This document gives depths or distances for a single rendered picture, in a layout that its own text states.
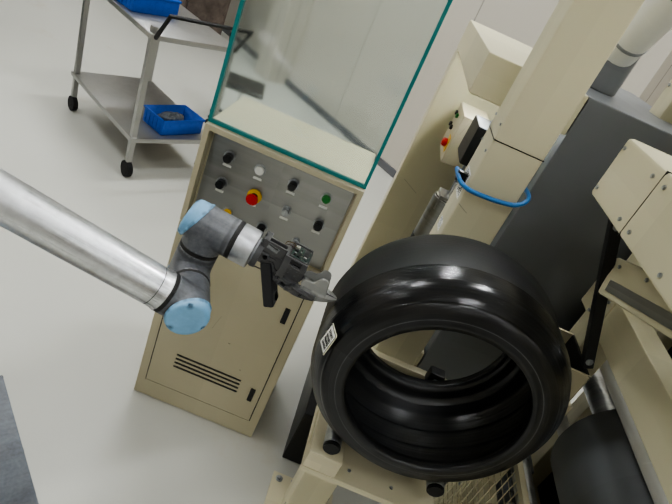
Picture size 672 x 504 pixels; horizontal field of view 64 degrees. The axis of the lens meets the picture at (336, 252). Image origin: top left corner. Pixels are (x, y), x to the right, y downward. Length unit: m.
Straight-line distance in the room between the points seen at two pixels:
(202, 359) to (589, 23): 1.75
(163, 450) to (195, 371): 0.33
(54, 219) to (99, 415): 1.50
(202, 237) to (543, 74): 0.82
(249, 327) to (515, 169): 1.18
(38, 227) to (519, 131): 1.02
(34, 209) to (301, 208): 1.01
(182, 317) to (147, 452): 1.31
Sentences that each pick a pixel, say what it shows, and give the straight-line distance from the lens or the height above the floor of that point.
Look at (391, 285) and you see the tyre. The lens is 1.11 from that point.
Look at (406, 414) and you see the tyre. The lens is 1.58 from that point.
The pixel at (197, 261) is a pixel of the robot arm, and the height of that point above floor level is 1.23.
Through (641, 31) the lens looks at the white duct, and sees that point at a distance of 1.85.
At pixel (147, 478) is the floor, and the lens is 2.32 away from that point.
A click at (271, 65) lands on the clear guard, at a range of 1.71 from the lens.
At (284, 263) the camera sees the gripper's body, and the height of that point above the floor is 1.30.
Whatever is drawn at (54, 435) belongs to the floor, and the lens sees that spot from 2.40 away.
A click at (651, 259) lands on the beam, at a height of 1.66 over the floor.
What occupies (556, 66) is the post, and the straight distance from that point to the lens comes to 1.33.
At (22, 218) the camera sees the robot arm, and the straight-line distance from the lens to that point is 1.05.
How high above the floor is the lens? 1.94
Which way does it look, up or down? 30 degrees down
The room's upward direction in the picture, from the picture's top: 25 degrees clockwise
